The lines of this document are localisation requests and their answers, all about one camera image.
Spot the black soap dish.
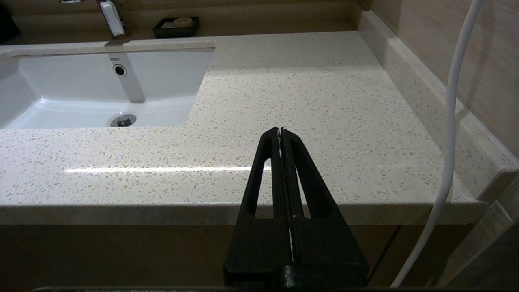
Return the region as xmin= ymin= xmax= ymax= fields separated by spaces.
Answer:
xmin=153 ymin=16 xmax=200 ymax=39

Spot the white cable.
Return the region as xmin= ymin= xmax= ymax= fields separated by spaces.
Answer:
xmin=390 ymin=0 xmax=485 ymax=288

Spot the chrome sink drain plug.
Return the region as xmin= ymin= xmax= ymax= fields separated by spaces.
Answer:
xmin=111 ymin=114 xmax=137 ymax=127

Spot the white ceramic sink basin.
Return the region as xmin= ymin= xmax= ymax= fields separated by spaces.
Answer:
xmin=0 ymin=39 xmax=217 ymax=130

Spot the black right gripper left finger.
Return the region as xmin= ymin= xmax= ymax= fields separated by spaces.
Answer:
xmin=224 ymin=128 xmax=291 ymax=284

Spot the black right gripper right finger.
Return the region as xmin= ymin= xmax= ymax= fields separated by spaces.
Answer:
xmin=282 ymin=127 xmax=368 ymax=284

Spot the beige soap bar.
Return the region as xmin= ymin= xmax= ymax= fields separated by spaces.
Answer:
xmin=162 ymin=17 xmax=193 ymax=28

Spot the chrome faucet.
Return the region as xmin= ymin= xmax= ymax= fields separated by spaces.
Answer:
xmin=61 ymin=0 xmax=132 ymax=45

